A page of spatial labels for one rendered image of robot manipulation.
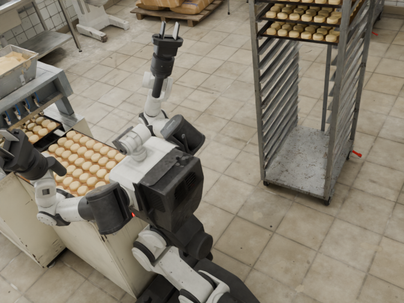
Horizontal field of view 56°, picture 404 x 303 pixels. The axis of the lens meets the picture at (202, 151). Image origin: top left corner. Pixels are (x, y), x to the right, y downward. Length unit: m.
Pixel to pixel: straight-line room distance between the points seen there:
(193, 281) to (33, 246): 1.09
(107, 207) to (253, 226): 1.51
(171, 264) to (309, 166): 1.28
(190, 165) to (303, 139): 1.80
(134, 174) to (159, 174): 0.09
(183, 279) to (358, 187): 1.46
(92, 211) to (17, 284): 1.67
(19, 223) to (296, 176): 1.80
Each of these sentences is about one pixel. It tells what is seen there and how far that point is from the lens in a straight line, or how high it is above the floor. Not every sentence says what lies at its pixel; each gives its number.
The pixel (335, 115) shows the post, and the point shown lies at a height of 0.83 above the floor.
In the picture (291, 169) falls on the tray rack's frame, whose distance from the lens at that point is 2.79.
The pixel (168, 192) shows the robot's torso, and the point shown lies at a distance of 1.27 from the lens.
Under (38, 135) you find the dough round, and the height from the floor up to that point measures 0.90.
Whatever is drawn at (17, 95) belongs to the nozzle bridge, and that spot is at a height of 1.18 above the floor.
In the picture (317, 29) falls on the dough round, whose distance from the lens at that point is 2.07.
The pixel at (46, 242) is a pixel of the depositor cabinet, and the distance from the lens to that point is 2.70.
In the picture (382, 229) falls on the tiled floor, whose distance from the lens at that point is 2.72.
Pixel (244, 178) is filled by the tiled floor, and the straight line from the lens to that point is 2.94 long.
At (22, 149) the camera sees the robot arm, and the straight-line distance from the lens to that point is 1.18.
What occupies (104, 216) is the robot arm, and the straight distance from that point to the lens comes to 1.32.
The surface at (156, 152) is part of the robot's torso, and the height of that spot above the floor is 1.23.
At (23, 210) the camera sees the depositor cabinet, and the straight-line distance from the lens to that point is 2.48.
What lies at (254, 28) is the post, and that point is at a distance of 2.06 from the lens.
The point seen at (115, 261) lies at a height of 0.51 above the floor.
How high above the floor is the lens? 2.16
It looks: 42 degrees down
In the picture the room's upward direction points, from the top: 12 degrees counter-clockwise
